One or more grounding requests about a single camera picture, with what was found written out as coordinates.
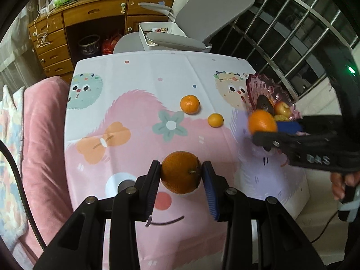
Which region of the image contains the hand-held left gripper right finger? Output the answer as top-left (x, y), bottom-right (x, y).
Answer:
top-left (201, 160), bottom-right (327, 270)

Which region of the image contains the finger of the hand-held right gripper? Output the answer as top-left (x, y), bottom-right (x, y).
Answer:
top-left (252, 132), bottom-right (299, 154)
top-left (276, 120), bottom-right (305, 135)

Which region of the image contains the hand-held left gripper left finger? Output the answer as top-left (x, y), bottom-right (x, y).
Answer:
top-left (33, 160), bottom-right (162, 270)

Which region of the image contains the red yellow apple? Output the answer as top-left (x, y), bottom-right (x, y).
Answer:
top-left (274, 102), bottom-right (292, 118)

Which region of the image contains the bright orange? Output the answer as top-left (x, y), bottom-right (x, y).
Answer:
top-left (248, 110), bottom-right (278, 135)

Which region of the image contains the dark orange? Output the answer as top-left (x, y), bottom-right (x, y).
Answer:
top-left (161, 151), bottom-right (202, 194)

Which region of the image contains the blackened overripe banana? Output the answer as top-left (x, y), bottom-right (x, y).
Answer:
top-left (255, 95), bottom-right (275, 116)

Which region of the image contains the purple glass plate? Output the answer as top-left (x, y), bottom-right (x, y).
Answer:
top-left (245, 72), bottom-right (303, 122)

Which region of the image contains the person's right hand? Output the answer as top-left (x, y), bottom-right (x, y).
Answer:
top-left (330, 171), bottom-right (360, 201)

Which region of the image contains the small orange tangerine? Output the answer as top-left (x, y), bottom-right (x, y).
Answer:
top-left (207, 113), bottom-right (224, 128)

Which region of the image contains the printed cartoon tablecloth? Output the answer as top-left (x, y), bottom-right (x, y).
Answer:
top-left (64, 51), bottom-right (308, 270)

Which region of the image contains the metal window grille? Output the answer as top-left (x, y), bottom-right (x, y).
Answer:
top-left (233, 0), bottom-right (360, 99)

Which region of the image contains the red plastic bag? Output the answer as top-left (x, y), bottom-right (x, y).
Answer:
top-left (101, 33), bottom-right (123, 55)

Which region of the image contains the grey office chair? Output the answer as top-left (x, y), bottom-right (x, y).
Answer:
top-left (113, 0), bottom-right (256, 54)

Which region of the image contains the pastel patterned blanket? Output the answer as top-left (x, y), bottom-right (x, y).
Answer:
top-left (0, 85), bottom-right (29, 254)

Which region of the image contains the black waste bin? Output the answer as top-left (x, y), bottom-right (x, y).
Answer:
top-left (78, 34), bottom-right (101, 56)

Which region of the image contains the white plastic tray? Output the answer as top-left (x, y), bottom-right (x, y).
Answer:
top-left (138, 21), bottom-right (212, 53)

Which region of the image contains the wooden desk with drawers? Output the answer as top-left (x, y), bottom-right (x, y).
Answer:
top-left (28, 0), bottom-right (175, 83)

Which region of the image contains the black cable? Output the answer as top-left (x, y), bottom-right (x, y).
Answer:
top-left (0, 140), bottom-right (46, 251)

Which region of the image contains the white charger cable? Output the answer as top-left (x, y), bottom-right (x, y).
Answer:
top-left (29, 11), bottom-right (52, 49)

